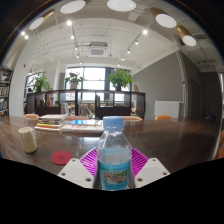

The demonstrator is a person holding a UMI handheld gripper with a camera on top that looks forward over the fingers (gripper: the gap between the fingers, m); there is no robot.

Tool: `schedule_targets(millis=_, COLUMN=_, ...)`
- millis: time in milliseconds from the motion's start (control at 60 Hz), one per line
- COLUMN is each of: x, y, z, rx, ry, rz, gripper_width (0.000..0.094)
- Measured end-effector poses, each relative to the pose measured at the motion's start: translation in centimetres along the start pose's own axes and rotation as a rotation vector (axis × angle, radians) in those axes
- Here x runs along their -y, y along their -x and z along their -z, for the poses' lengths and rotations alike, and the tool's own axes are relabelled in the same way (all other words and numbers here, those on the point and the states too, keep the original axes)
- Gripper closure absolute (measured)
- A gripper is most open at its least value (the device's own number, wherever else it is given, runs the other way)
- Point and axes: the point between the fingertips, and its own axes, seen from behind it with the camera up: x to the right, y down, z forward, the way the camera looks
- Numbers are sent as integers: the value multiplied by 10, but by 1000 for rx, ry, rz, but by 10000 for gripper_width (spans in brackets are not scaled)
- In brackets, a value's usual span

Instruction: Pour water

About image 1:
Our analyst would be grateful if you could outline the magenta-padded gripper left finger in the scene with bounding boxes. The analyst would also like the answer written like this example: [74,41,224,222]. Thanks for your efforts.
[57,147,101,190]

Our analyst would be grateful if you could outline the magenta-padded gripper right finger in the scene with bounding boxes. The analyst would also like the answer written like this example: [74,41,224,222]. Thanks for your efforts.
[128,147,171,190]

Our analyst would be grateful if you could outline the clear blue-capped water bottle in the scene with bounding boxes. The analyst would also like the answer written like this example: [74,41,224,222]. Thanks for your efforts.
[96,115,133,192]

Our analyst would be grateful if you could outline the flat round red coaster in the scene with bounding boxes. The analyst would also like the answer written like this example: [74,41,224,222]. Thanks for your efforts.
[50,150,74,166]

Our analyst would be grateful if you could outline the flat book with blue cover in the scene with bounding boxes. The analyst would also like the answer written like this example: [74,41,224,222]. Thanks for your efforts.
[60,119,105,135]

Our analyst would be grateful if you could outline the low dark shelf unit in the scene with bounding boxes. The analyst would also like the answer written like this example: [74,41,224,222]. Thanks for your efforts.
[24,89,147,120]

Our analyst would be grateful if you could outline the potted plant in white pot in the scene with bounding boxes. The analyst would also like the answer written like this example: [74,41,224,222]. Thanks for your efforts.
[64,71,84,90]

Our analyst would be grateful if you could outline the large leafy potted plant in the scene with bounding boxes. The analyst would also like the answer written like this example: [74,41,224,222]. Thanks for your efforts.
[106,68,134,92]

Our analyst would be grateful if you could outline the small bushy potted plant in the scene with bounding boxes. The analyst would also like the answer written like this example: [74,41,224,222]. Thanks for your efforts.
[31,71,51,93]

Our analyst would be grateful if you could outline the tall dark bookshelf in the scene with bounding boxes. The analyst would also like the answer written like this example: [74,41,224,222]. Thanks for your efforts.
[0,65,14,123]

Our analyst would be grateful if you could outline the white ceiling air conditioner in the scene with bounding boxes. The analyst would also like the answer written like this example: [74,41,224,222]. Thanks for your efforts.
[87,41,110,58]

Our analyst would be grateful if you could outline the ceiling lights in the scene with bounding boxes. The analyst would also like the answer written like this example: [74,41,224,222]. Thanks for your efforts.
[19,0,198,63]

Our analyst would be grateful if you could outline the white wall panel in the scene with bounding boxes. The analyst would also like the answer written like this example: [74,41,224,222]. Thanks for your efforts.
[153,100,181,120]

